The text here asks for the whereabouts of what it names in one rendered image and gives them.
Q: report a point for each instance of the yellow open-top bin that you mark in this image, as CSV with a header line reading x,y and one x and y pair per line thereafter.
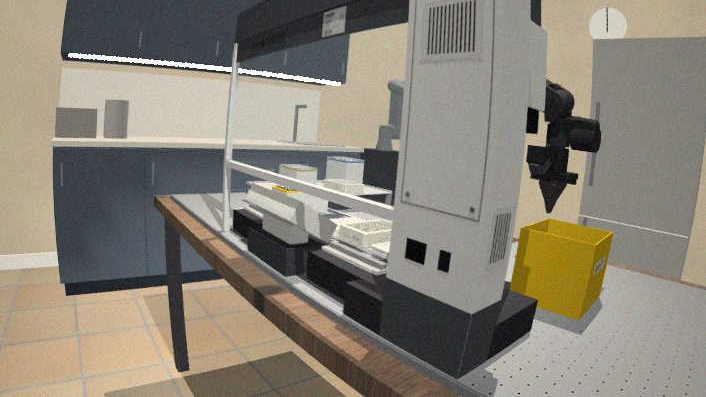
x,y
565,275

